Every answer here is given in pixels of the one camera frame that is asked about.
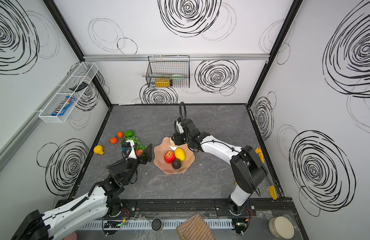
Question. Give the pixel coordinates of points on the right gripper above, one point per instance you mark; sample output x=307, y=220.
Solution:
x=179, y=137

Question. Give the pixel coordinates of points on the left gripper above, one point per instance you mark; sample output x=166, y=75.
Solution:
x=144, y=155

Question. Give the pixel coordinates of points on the red fake strawberry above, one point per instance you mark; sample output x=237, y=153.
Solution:
x=139, y=152

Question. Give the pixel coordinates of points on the yellow fake lemon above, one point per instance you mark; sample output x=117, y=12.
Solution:
x=180, y=154

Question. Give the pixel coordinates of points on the red fake apple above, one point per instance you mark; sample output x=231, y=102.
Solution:
x=169, y=157

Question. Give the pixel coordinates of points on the pink wavy fruit bowl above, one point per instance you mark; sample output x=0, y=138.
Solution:
x=168, y=145

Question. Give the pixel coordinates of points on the dark fake avocado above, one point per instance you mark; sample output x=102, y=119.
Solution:
x=176, y=164

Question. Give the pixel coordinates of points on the yellow fake pear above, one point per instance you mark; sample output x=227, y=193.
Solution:
x=98, y=150

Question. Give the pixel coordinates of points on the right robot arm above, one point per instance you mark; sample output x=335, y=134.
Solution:
x=248, y=169

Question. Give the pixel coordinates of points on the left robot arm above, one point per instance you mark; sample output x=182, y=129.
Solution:
x=102, y=197

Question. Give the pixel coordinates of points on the green fake grapes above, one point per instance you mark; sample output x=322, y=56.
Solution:
x=136, y=142

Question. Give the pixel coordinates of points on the green fake lime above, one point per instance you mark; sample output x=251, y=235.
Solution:
x=129, y=133

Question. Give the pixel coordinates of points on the green item in basket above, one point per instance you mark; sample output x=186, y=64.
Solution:
x=164, y=76

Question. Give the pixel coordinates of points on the yellow sponge in basket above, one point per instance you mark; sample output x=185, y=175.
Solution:
x=162, y=82

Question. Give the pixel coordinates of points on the striped brown cloth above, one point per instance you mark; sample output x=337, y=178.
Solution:
x=195, y=228

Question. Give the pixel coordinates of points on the blue candy packet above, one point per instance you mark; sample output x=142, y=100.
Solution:
x=64, y=106

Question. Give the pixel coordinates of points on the black remote control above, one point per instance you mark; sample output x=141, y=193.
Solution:
x=79, y=87

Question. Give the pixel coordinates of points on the pink cup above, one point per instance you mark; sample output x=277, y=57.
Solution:
x=72, y=236

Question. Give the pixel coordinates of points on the black wire wall basket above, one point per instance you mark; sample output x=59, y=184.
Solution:
x=169, y=65

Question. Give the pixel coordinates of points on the white wire wall shelf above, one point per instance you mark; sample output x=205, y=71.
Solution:
x=83, y=72

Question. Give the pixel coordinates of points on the white slotted cable duct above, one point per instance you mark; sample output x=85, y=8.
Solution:
x=107, y=225

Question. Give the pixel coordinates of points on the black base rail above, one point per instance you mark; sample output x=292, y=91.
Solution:
x=214, y=207

